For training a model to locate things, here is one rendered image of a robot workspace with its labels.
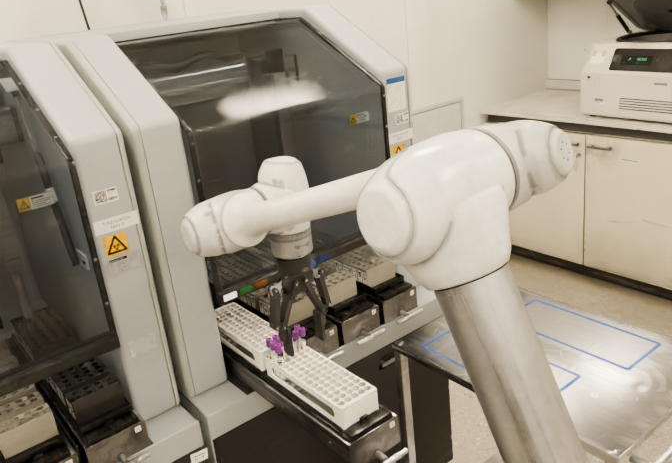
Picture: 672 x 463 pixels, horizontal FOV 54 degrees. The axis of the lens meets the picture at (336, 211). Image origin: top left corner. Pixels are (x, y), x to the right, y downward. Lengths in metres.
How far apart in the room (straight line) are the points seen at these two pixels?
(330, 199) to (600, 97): 2.56
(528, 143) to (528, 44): 3.38
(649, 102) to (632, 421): 2.18
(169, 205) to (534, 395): 0.98
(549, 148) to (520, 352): 0.26
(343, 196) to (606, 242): 2.73
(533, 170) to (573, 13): 3.44
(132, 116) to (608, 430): 1.17
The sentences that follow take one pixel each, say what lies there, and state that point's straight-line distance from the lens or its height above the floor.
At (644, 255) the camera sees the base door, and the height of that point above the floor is 0.23.
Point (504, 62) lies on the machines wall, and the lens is 4.09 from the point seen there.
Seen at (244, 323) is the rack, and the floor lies 0.86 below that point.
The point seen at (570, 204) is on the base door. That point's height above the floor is 0.42.
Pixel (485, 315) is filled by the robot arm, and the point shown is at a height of 1.29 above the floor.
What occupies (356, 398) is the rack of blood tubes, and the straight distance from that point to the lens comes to 1.42.
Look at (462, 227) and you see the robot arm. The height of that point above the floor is 1.40.
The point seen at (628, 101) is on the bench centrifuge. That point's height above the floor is 1.00.
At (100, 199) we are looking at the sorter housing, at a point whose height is 1.30.
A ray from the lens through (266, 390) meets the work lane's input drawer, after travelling 1.63.
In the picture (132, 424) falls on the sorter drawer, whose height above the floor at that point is 0.81.
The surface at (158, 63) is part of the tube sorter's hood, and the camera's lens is 1.77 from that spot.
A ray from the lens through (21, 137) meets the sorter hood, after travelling 1.51.
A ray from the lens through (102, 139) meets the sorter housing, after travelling 1.47.
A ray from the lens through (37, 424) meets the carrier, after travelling 1.60.
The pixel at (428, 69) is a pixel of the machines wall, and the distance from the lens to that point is 3.60.
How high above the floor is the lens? 1.68
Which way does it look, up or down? 19 degrees down
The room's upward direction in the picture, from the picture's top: 6 degrees counter-clockwise
